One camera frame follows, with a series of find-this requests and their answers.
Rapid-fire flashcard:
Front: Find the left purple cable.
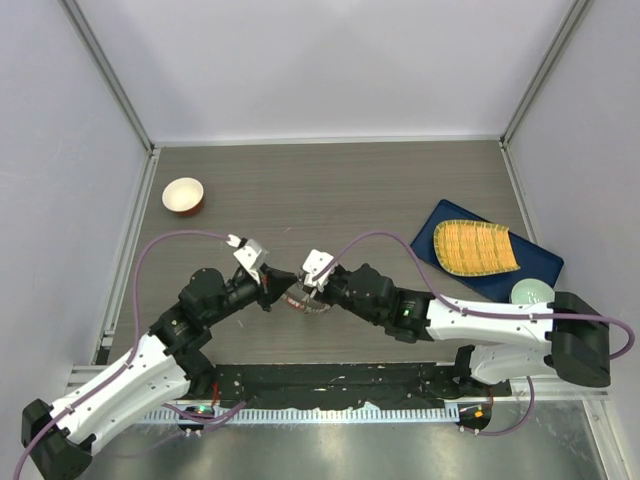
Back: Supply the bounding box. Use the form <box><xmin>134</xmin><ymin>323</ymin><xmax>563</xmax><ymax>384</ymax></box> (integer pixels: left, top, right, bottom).
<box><xmin>12</xmin><ymin>229</ymin><xmax>249</xmax><ymax>480</ymax></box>

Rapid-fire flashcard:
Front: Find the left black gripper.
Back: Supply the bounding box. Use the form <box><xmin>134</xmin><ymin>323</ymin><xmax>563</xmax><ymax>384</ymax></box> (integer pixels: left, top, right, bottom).
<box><xmin>204</xmin><ymin>262</ymin><xmax>296</xmax><ymax>326</ymax></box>

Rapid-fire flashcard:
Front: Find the red key tag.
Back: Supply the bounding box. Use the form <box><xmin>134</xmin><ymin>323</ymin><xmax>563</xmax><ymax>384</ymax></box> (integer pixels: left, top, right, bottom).
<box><xmin>285</xmin><ymin>297</ymin><xmax>304</xmax><ymax>309</ymax></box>

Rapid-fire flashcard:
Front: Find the yellow bamboo basket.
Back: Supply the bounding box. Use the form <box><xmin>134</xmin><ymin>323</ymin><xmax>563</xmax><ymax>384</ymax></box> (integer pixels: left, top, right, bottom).
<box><xmin>433</xmin><ymin>219</ymin><xmax>520</xmax><ymax>277</ymax></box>

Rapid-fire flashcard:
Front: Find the black mounting plate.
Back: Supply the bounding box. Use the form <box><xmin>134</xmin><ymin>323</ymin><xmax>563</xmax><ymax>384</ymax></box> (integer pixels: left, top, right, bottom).
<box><xmin>214</xmin><ymin>362</ymin><xmax>512</xmax><ymax>410</ymax></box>

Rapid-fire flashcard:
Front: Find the red white bowl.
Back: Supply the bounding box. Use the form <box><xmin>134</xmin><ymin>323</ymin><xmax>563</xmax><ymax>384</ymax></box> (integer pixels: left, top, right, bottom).
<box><xmin>161</xmin><ymin>177</ymin><xmax>205</xmax><ymax>217</ymax></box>

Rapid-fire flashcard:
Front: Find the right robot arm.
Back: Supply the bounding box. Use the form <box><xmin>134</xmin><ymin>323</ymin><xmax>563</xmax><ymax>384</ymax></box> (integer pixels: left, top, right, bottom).
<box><xmin>302</xmin><ymin>264</ymin><xmax>611</xmax><ymax>395</ymax></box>

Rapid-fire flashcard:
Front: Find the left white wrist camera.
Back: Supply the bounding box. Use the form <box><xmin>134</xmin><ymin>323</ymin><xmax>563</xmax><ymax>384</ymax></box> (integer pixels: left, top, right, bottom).
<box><xmin>226</xmin><ymin>234</ymin><xmax>268</xmax><ymax>284</ymax></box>

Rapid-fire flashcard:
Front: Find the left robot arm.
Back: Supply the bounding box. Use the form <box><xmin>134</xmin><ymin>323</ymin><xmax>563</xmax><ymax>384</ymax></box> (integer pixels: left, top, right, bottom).
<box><xmin>21</xmin><ymin>265</ymin><xmax>297</xmax><ymax>479</ymax></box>

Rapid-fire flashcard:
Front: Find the pale green bowl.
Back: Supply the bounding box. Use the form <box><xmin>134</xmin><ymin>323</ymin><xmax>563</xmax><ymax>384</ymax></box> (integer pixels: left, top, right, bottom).
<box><xmin>509</xmin><ymin>278</ymin><xmax>555</xmax><ymax>304</ymax></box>

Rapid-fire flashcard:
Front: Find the white slotted cable duct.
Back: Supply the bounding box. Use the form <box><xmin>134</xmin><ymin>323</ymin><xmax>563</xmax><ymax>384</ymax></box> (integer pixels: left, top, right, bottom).
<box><xmin>139</xmin><ymin>405</ymin><xmax>461</xmax><ymax>425</ymax></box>

